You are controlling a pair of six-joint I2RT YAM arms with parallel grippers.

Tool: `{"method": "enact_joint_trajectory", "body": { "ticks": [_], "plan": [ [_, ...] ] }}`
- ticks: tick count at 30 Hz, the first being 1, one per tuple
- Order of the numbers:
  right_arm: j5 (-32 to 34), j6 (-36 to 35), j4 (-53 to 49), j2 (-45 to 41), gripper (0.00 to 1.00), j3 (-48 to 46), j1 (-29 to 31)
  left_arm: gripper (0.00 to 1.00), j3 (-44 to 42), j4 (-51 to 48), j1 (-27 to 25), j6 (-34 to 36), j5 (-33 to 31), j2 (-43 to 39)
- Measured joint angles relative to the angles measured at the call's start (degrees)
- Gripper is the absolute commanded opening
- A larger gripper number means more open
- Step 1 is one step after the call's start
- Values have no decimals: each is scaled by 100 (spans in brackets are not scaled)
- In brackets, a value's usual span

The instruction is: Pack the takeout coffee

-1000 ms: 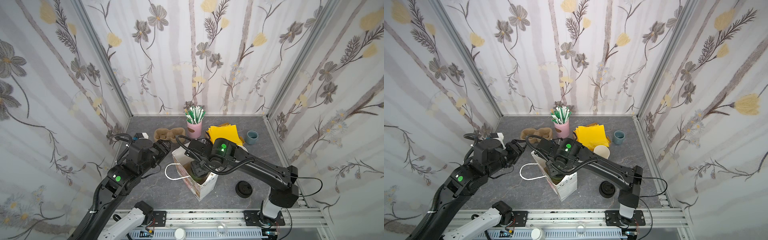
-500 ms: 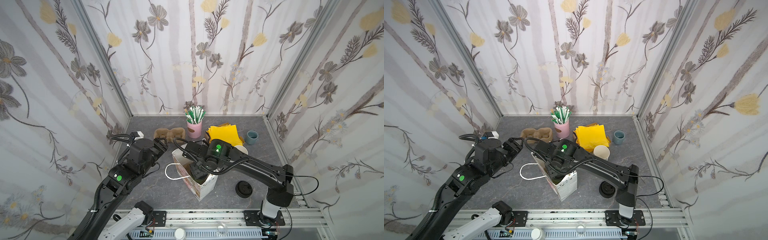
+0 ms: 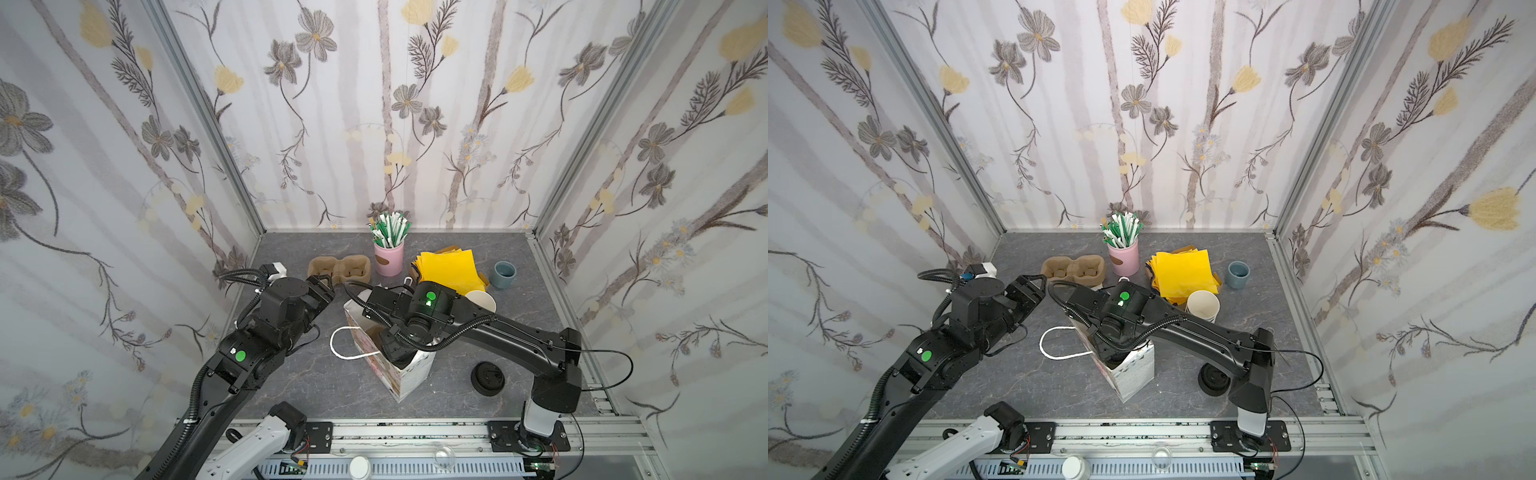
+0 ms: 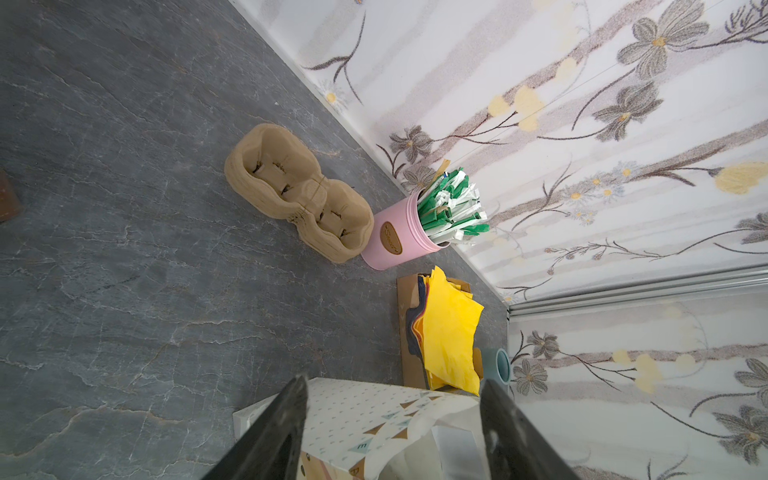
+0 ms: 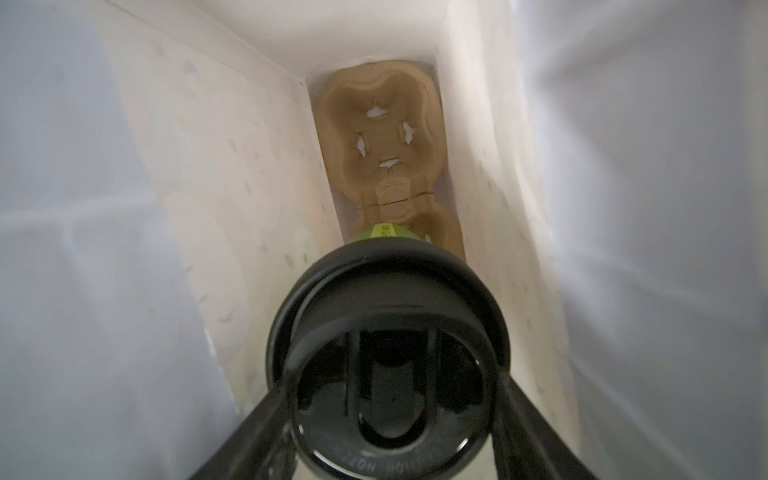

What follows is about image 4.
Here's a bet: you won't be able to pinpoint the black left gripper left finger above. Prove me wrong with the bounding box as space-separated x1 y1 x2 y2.
203 375 309 480

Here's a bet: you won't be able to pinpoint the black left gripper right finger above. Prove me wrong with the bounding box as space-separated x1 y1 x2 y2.
479 381 579 480

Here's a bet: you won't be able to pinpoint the white paper gift bag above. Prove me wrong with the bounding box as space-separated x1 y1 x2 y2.
232 377 490 480

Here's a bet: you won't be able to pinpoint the teal ceramic cup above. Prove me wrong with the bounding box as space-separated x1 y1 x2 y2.
480 348 512 386

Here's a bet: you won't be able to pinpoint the pink straw holder cup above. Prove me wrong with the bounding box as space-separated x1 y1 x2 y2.
361 190 447 271

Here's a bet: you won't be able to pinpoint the stacked pulp cup carriers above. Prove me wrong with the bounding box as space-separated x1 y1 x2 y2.
224 124 374 263

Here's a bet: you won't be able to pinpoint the brown spice jar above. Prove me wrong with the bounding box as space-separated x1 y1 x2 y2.
0 170 23 223

